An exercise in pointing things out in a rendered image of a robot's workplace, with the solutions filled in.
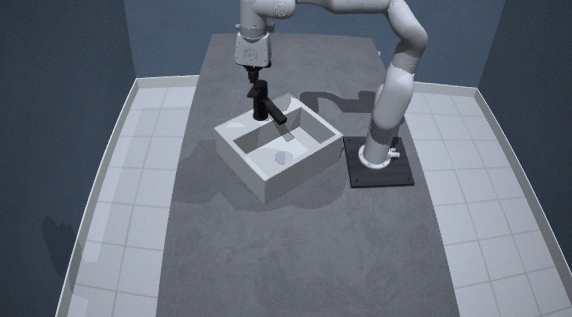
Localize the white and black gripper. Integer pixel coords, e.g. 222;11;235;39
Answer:
235;31;271;84

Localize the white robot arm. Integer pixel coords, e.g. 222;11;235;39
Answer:
235;0;428;169

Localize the grey rectangular sink basin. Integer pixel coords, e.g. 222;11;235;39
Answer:
214;93;344;205

